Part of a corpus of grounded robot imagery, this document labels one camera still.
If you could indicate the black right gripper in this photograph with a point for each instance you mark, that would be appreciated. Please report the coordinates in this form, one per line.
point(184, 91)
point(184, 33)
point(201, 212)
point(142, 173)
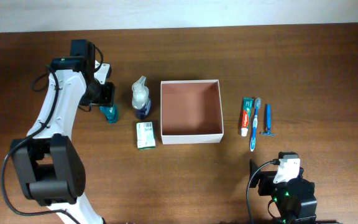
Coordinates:
point(254, 173)

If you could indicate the white cardboard box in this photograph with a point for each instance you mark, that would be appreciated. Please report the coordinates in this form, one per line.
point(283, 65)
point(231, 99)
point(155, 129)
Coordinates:
point(191, 112)

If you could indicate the white green soap box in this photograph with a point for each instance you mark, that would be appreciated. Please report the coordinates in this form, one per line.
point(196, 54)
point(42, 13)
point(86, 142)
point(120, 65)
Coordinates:
point(145, 136)

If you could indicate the blue disposable razor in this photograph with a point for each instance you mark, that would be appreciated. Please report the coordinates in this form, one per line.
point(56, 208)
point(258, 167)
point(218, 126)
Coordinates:
point(268, 122)

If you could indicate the toothpaste tube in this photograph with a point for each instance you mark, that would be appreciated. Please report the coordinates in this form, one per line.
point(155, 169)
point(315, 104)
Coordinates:
point(247, 105)

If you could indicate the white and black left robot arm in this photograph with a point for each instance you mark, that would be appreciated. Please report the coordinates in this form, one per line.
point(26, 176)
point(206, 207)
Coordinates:
point(47, 164)

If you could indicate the teal mouthwash bottle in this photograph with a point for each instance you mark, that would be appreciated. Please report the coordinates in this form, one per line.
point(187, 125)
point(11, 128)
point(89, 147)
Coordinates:
point(110, 113)

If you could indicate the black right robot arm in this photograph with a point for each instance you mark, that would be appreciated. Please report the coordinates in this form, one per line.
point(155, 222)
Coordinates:
point(295, 202)

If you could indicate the clear pump soap bottle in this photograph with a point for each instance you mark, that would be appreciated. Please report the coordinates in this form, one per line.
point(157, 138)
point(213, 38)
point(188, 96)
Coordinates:
point(140, 98)

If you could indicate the blue white toothbrush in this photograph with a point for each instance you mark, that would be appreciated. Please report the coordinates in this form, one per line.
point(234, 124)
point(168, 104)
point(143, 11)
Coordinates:
point(257, 106)

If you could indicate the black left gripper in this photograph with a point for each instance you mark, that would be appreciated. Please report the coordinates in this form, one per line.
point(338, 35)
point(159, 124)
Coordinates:
point(107, 95)

